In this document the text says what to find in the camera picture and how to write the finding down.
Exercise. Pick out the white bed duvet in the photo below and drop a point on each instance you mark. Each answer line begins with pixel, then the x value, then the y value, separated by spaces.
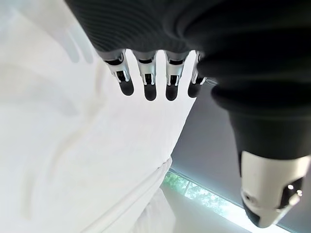
pixel 73 145

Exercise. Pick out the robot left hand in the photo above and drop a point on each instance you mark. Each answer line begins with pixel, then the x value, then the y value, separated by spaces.
pixel 218 36

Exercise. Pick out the white bed sheet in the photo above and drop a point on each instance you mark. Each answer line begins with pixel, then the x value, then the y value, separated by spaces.
pixel 155 213

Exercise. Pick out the grey window roller blind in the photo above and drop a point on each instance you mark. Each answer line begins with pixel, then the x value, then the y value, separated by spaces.
pixel 209 145

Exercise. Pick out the window with green trees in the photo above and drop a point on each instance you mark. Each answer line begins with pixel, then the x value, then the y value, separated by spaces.
pixel 194 191

